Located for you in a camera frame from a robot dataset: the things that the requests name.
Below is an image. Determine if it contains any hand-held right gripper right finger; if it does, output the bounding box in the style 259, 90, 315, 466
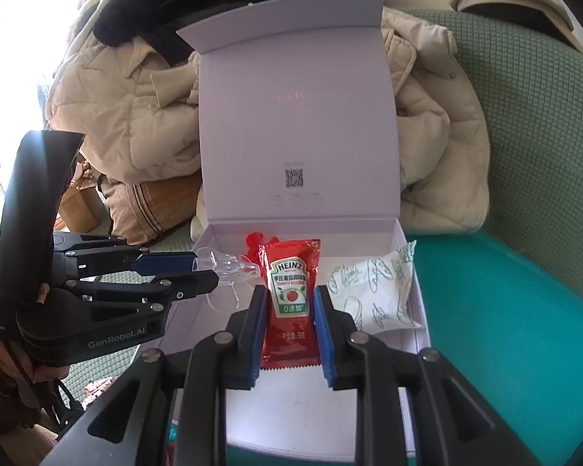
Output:
312, 285, 532, 466

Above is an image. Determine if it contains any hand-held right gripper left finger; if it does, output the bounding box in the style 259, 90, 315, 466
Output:
39, 285, 269, 466

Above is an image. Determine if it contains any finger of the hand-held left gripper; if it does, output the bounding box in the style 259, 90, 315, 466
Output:
67, 272, 220, 323
53, 232, 198, 280

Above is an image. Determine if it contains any red ketchup packet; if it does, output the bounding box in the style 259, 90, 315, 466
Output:
261, 238, 322, 370

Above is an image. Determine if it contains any white printed bread packet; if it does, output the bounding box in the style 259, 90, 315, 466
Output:
328, 240, 423, 335

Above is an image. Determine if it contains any red toy fan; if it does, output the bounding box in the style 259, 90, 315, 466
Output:
194, 232, 285, 312

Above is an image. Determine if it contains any white gift box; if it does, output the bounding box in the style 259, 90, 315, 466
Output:
176, 0, 426, 462

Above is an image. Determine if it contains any person's left forearm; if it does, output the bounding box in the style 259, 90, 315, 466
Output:
0, 362, 44, 430

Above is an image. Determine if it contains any person's left hand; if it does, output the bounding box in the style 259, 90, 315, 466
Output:
0, 337, 71, 386

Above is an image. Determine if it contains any brown plaid pillow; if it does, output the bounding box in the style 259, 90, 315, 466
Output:
99, 175, 205, 246

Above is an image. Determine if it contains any small brown cardboard box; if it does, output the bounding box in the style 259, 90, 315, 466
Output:
58, 182, 103, 231

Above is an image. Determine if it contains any beige quilted jacket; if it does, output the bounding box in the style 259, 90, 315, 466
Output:
44, 0, 489, 236

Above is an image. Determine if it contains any teal padded mat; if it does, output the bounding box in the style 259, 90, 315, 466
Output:
170, 230, 583, 466

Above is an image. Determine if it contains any black jacket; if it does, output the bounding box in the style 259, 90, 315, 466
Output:
93, 0, 384, 66

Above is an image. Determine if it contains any black cable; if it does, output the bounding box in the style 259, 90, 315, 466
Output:
52, 379, 86, 429

